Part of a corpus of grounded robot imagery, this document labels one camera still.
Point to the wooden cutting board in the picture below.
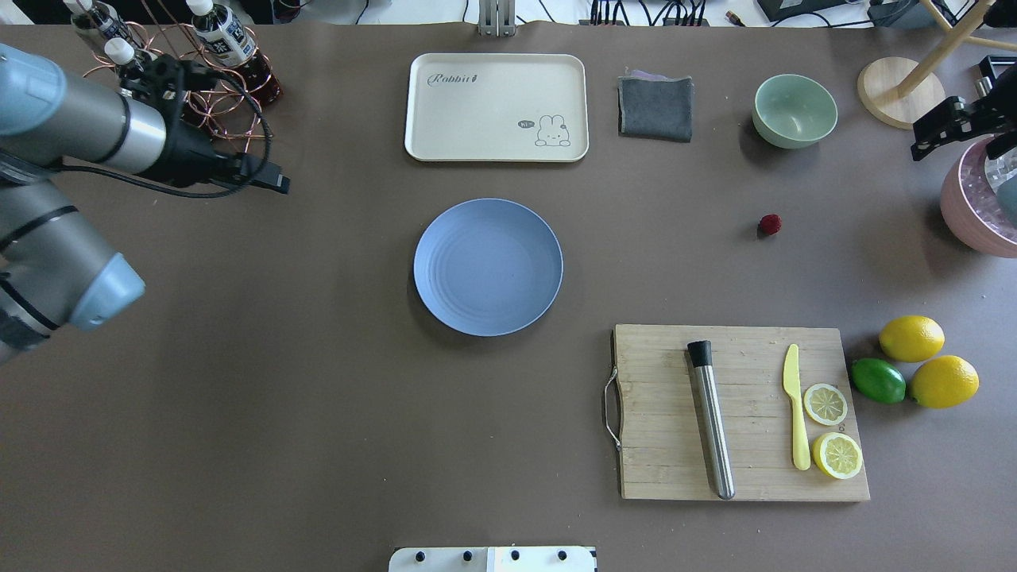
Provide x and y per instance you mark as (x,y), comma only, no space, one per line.
(663,442)

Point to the yellow plastic knife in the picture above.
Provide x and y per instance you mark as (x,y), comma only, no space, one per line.
(792,387)

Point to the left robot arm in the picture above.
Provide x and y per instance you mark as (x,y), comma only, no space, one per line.
(56,267)

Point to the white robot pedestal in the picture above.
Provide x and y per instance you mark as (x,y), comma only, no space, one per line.
(495,558)

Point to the lemon slice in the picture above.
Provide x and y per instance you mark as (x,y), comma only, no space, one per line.
(825,404)
(837,455)

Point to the copper wire bottle rack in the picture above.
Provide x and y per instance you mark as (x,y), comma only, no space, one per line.
(220,111)

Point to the red strawberry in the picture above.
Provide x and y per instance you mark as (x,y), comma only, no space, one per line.
(770,225)

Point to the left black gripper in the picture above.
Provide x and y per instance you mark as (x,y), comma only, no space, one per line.
(193,153)

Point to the blue plate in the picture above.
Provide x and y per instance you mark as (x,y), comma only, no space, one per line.
(488,267)

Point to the green lime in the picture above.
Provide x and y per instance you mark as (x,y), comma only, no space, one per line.
(878,380)

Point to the pink bowl with ice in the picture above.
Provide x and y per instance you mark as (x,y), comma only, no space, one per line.
(970,208)

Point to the cream rabbit tray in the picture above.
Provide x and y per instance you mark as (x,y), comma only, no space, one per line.
(497,107)

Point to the mint green bowl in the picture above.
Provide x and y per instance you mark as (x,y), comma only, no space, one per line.
(793,111)

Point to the grey folded cloth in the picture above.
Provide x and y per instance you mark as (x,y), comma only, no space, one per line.
(656,106)

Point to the steel muddler black tip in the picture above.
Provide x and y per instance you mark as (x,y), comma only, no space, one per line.
(702,371)

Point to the aluminium frame post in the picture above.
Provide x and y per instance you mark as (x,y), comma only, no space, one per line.
(496,18)

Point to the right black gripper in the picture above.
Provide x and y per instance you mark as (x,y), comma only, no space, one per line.
(947,121)

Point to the yellow lemon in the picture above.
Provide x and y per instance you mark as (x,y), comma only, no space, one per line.
(945,381)
(911,338)

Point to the wooden cup tree stand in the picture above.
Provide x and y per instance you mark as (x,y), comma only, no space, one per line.
(898,91)

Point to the dark drink bottle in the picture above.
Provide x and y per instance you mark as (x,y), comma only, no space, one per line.
(123,52)
(97,22)
(227,40)

